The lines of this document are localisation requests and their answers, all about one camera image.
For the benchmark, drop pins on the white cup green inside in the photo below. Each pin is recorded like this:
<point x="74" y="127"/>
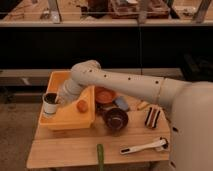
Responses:
<point x="50" y="105"/>

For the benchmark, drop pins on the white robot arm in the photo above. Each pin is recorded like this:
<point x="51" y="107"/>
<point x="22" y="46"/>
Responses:
<point x="190" y="103"/>

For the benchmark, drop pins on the yellow plastic tray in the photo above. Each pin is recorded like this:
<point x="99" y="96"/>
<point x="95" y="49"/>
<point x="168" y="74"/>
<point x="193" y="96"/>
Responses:
<point x="67" y="116"/>

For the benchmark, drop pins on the orange-red bowl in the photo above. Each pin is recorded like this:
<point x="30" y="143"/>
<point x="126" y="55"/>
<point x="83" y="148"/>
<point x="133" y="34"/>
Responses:
<point x="104" y="95"/>

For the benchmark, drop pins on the blue-grey small cup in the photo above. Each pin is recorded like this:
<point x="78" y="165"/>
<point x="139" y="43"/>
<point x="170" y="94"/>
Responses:
<point x="121" y="103"/>

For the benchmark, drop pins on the orange ball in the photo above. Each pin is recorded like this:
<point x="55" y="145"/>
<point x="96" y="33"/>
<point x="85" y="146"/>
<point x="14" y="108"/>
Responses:
<point x="82" y="106"/>

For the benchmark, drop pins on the dark brown bowl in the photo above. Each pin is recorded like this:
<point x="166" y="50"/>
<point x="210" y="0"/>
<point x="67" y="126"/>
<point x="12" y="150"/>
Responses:
<point x="115" y="119"/>

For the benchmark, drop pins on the small yellow food piece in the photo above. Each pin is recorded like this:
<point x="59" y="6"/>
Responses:
<point x="142" y="105"/>

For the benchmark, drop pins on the striped brown white block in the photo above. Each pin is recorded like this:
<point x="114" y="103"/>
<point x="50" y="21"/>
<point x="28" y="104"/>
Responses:
<point x="152" y="117"/>

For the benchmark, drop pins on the green cucumber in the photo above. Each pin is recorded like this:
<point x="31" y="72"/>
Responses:
<point x="100" y="156"/>

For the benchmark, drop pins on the wooden shelf with clutter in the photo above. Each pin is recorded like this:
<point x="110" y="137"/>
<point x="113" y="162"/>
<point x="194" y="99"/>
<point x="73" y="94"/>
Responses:
<point x="106" y="13"/>

